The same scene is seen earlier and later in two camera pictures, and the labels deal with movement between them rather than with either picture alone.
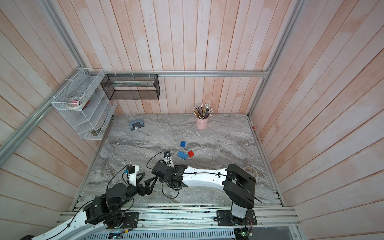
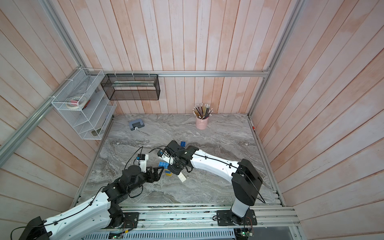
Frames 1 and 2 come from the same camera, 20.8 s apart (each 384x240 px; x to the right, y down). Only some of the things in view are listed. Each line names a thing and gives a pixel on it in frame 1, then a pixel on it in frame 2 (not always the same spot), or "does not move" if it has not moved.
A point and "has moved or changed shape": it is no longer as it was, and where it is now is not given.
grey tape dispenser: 136,124 does not move
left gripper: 148,190 to 157,176
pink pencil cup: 202,124 does not move
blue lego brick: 182,155 has moved or changed shape
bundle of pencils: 202,112 does not move
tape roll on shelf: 75,102 does not move
